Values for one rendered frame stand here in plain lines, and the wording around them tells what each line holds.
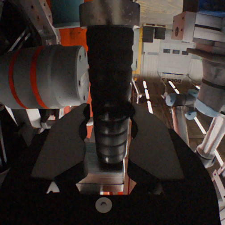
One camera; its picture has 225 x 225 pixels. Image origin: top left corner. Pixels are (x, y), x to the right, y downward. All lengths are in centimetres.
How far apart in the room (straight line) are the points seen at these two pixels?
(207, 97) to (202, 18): 28
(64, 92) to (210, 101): 51
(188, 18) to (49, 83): 41
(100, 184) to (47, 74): 19
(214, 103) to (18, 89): 61
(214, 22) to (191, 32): 8
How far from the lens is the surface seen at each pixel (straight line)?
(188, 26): 47
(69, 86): 24
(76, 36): 76
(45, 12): 50
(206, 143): 84
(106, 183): 17
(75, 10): 39
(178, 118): 83
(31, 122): 38
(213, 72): 56
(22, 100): 30
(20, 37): 55
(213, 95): 58
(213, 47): 51
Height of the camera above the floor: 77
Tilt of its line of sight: 31 degrees up
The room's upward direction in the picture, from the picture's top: 180 degrees clockwise
